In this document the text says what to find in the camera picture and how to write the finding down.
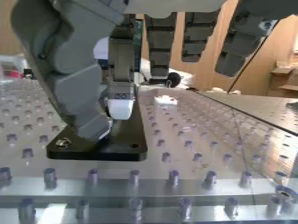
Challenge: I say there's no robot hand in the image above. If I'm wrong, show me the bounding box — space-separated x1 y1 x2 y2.
10 0 298 139

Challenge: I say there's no small silver screw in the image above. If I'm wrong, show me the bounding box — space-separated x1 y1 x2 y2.
54 136 73 149

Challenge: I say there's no black plate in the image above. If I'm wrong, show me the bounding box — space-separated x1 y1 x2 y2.
45 95 148 162

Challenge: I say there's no clear box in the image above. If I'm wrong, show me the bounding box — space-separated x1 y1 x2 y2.
0 78 298 224

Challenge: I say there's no small white metal bracket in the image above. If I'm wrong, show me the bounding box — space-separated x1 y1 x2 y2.
151 94 179 107

